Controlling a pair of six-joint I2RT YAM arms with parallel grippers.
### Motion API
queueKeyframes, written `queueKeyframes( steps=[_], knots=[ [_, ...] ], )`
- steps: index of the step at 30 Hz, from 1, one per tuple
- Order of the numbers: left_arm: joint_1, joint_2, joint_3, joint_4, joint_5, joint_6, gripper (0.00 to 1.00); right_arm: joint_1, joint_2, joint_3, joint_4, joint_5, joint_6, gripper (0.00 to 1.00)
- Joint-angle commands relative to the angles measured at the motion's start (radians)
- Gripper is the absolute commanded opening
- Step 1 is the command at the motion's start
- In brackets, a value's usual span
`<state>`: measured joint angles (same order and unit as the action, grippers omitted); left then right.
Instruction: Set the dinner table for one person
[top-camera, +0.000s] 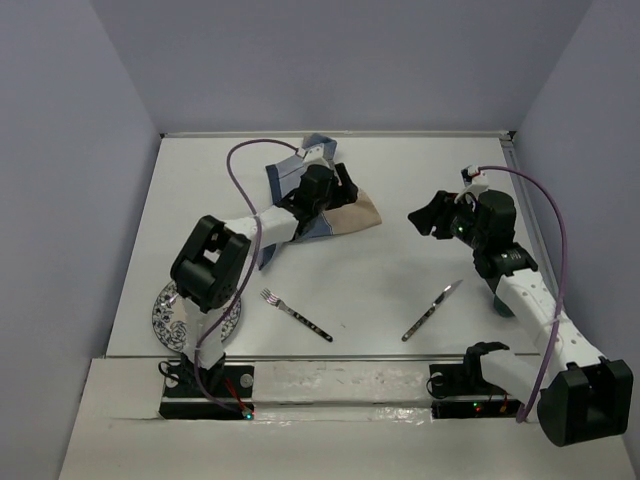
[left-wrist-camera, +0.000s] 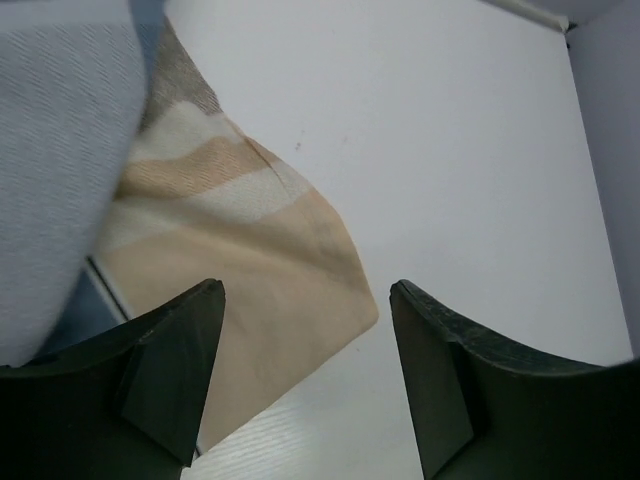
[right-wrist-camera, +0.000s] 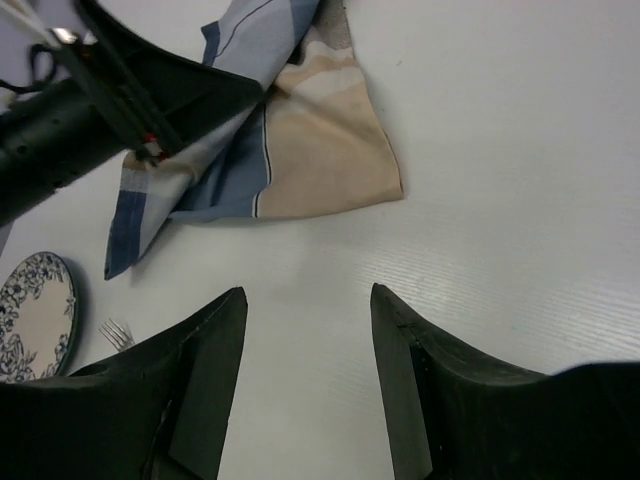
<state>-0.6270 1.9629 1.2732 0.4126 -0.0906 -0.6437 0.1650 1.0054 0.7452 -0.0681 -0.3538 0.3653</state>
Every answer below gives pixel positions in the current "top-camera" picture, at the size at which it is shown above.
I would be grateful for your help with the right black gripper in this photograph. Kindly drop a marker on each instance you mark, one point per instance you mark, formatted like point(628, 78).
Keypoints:
point(437, 211)

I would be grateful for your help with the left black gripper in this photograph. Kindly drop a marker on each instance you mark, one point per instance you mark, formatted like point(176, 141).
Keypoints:
point(348, 189)

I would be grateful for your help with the blue beige plaid cloth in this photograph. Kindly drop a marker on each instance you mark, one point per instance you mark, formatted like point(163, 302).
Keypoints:
point(350, 218)

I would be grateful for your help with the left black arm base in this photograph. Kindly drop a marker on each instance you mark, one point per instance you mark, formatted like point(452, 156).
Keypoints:
point(229, 398)

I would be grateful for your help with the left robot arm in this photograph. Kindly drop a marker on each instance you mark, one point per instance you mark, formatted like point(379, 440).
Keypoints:
point(207, 271)

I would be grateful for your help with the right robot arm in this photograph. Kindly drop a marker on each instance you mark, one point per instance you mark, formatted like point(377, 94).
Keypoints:
point(582, 395)

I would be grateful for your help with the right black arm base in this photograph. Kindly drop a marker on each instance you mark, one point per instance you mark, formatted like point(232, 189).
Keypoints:
point(455, 397)

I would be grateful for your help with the silver table knife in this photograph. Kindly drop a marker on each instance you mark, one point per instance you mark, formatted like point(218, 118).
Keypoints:
point(435, 305)

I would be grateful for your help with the dark teal cup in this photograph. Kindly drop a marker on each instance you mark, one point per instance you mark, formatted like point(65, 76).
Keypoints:
point(501, 308)

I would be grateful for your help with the silver fork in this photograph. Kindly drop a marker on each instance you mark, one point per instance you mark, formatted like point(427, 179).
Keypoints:
point(278, 303)

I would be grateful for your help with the blue floral ceramic plate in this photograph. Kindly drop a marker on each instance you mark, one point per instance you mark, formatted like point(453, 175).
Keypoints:
point(169, 319)

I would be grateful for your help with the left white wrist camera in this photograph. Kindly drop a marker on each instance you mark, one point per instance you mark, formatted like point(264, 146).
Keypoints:
point(314, 155)

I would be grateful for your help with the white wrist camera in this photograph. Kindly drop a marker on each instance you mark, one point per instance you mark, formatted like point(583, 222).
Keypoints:
point(475, 183)
point(314, 155)

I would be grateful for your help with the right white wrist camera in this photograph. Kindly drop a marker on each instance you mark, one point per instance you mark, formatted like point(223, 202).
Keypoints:
point(475, 183)

